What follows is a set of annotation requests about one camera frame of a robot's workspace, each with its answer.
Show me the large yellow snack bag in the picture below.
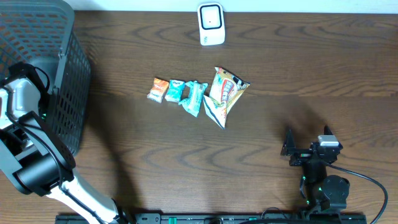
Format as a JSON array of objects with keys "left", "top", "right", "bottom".
[{"left": 203, "top": 67, "right": 250, "bottom": 129}]

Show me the dark grey plastic basket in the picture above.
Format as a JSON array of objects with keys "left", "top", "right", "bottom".
[{"left": 1, "top": 1, "right": 91, "bottom": 155}]

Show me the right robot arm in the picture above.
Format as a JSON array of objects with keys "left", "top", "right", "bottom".
[{"left": 280, "top": 126, "right": 350, "bottom": 220}]

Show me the teal candy packet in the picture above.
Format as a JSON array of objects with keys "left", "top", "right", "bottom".
[{"left": 165, "top": 80, "right": 185, "bottom": 103}]

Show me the white barcode scanner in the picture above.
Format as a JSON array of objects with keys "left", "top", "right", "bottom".
[{"left": 197, "top": 2, "right": 226, "bottom": 46}]

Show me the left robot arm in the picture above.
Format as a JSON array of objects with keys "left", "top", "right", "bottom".
[{"left": 1, "top": 62, "right": 134, "bottom": 223}]

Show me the light green snack packet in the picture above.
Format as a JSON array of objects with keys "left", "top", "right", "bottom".
[{"left": 178, "top": 81, "right": 208, "bottom": 118}]

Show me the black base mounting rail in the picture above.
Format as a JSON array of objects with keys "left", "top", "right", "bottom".
[{"left": 55, "top": 212, "right": 368, "bottom": 224}]

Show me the orange candy packet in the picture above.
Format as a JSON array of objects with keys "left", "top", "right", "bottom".
[{"left": 147, "top": 78, "right": 169, "bottom": 103}]

